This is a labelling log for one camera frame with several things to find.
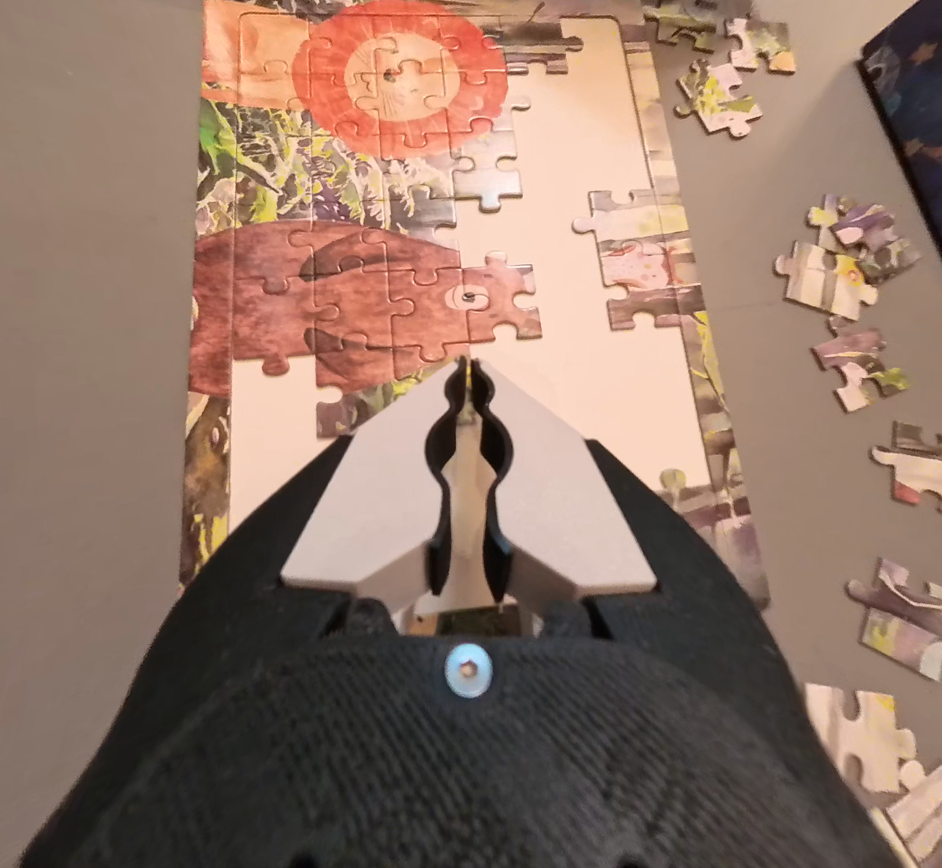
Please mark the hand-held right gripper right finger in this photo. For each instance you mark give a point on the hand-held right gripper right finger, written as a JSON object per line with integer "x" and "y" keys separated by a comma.
{"x": 574, "y": 522}

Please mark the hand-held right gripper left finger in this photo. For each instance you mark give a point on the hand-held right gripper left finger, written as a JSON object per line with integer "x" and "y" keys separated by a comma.
{"x": 368, "y": 515}

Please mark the partly assembled jigsaw puzzle board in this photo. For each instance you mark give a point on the partly assembled jigsaw puzzle board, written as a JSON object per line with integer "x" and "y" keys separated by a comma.
{"x": 589, "y": 147}

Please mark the green orange-cornered jigsaw piece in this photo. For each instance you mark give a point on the green orange-cornered jigsaw piece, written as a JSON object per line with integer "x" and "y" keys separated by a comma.
{"x": 758, "y": 44}

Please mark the dark purple green jigsaw piece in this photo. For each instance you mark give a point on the dark purple green jigsaw piece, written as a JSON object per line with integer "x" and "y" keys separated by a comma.
{"x": 681, "y": 21}

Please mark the pink green yellow jigsaw piece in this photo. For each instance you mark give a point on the pink green yellow jigsaw piece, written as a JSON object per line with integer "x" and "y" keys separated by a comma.
{"x": 717, "y": 99}

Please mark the illustrated jigsaw puzzle box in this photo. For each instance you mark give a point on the illustrated jigsaw puzzle box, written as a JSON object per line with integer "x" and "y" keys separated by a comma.
{"x": 912, "y": 110}

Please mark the pile of loose jigsaw pieces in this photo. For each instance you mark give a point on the pile of loose jigsaw pieces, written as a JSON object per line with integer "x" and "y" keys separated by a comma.
{"x": 876, "y": 735}
{"x": 824, "y": 279}

